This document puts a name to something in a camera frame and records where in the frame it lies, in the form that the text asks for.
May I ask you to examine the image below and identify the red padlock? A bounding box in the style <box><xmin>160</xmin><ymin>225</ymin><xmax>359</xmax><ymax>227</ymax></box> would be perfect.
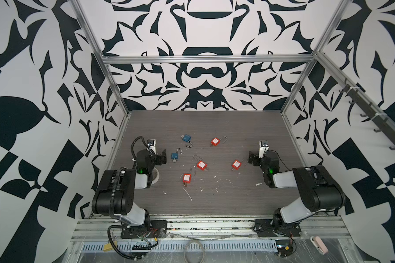
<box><xmin>232</xmin><ymin>158</ymin><xmax>249</xmax><ymax>171</ymax></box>
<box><xmin>183</xmin><ymin>165</ymin><xmax>196</xmax><ymax>187</ymax></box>
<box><xmin>193</xmin><ymin>155</ymin><xmax>209</xmax><ymax>171</ymax></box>
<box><xmin>210</xmin><ymin>136</ymin><xmax>228</xmax><ymax>147</ymax></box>

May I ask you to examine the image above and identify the blue padlock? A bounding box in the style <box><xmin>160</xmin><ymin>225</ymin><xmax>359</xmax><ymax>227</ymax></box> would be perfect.
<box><xmin>171</xmin><ymin>148</ymin><xmax>183</xmax><ymax>163</ymax></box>
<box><xmin>181</xmin><ymin>134</ymin><xmax>193</xmax><ymax>149</ymax></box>

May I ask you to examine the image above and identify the red padlock front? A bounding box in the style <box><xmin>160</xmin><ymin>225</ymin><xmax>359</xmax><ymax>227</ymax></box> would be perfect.
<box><xmin>183</xmin><ymin>165</ymin><xmax>196</xmax><ymax>187</ymax></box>

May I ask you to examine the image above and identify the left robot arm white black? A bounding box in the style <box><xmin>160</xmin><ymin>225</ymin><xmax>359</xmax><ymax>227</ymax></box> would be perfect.
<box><xmin>91</xmin><ymin>137</ymin><xmax>167</xmax><ymax>229</ymax></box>

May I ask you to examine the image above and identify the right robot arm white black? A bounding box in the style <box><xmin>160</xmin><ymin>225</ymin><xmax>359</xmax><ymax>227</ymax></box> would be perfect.
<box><xmin>249</xmin><ymin>151</ymin><xmax>346</xmax><ymax>228</ymax></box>

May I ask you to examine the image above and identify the tape roll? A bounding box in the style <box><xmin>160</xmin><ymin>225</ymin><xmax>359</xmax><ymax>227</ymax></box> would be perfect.
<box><xmin>151</xmin><ymin>167</ymin><xmax>160</xmax><ymax>185</ymax></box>

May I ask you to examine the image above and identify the small circuit board right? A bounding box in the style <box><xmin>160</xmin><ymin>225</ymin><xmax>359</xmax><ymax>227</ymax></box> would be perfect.
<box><xmin>275</xmin><ymin>240</ymin><xmax>296</xmax><ymax>258</ymax></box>

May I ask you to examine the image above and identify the yellow connector block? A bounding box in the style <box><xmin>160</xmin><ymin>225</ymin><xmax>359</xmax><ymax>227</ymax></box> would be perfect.
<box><xmin>102</xmin><ymin>242</ymin><xmax>117</xmax><ymax>252</ymax></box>

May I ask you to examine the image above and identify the pink white clip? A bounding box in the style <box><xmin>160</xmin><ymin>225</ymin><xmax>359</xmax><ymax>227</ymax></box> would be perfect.
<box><xmin>310</xmin><ymin>236</ymin><xmax>329</xmax><ymax>255</ymax></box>

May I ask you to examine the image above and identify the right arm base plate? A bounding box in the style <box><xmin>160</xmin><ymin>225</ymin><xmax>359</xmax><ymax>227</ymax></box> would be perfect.
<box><xmin>252</xmin><ymin>219</ymin><xmax>301</xmax><ymax>238</ymax></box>

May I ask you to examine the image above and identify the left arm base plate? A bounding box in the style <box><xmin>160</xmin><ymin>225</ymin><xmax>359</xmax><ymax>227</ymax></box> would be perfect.
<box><xmin>121</xmin><ymin>220</ymin><xmax>167</xmax><ymax>239</ymax></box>

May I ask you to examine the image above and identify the white slotted cable duct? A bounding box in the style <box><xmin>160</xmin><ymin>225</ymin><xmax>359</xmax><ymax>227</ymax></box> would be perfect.
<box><xmin>82</xmin><ymin>240</ymin><xmax>278</xmax><ymax>253</ymax></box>

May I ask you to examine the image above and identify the coiled grey cable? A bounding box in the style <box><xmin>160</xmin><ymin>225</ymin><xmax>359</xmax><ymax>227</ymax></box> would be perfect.
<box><xmin>183</xmin><ymin>239</ymin><xmax>206</xmax><ymax>263</ymax></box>

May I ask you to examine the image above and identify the aluminium frame crossbar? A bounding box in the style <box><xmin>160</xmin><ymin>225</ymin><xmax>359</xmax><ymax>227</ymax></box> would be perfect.
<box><xmin>102</xmin><ymin>54</ymin><xmax>313</xmax><ymax>65</ymax></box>

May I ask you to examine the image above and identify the grey hook rail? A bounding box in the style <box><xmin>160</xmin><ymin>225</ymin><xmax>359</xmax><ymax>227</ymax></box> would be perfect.
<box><xmin>340</xmin><ymin>78</ymin><xmax>395</xmax><ymax>151</ymax></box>

